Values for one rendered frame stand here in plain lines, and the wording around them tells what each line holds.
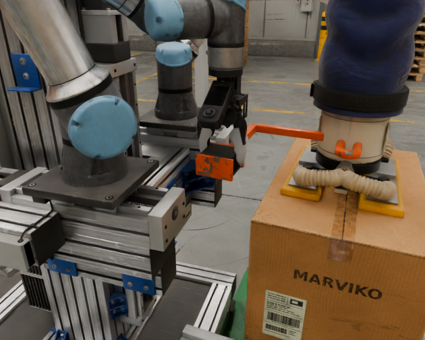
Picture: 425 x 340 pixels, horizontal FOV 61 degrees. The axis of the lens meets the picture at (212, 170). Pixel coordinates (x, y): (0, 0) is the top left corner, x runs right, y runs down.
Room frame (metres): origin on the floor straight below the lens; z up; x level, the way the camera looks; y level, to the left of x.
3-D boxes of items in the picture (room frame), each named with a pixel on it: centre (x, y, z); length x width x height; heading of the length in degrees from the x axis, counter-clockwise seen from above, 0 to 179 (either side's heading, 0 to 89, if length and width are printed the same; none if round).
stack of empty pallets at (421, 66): (7.61, -3.64, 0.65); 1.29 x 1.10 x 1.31; 163
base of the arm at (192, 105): (1.24, 0.13, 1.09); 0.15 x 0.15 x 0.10
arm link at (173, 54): (1.24, 0.13, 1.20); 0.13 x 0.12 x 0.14; 7
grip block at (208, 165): (0.75, -0.02, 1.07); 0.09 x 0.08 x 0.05; 67
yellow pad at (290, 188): (0.96, -0.29, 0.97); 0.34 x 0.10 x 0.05; 157
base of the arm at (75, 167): (0.76, 0.27, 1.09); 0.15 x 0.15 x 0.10
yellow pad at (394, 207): (0.89, -0.46, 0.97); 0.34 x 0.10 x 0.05; 157
